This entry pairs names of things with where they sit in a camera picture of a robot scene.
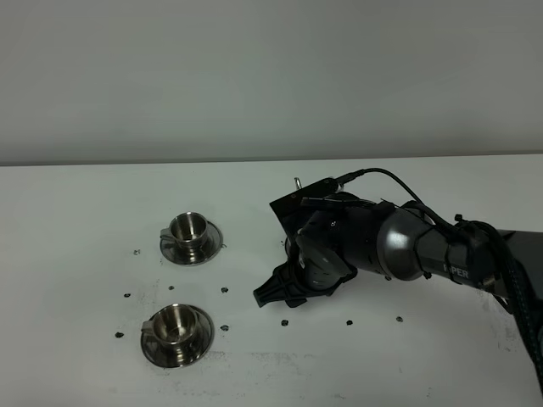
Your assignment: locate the stainless steel teacup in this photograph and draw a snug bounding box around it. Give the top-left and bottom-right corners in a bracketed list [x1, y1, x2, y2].
[141, 304, 199, 346]
[160, 211, 208, 249]

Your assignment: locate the stainless steel saucer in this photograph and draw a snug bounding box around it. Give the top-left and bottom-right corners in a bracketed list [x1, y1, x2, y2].
[140, 304, 215, 369]
[160, 222, 223, 266]

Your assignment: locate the far stainless steel saucer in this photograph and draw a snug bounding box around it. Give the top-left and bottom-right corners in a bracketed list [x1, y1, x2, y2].
[160, 222, 223, 266]

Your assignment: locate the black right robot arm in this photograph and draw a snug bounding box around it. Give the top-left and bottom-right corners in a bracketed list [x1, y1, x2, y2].
[254, 172, 542, 371]

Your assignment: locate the far stainless steel teacup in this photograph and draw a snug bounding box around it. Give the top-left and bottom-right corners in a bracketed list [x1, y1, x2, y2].
[160, 211, 208, 249]

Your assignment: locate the near stainless steel saucer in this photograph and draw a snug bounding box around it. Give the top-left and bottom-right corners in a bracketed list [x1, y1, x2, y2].
[140, 304, 215, 369]

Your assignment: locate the near stainless steel teacup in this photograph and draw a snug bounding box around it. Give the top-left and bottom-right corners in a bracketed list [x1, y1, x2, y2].
[141, 304, 199, 346]

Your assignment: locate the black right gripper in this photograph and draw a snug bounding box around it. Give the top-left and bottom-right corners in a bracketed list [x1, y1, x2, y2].
[253, 178, 356, 308]

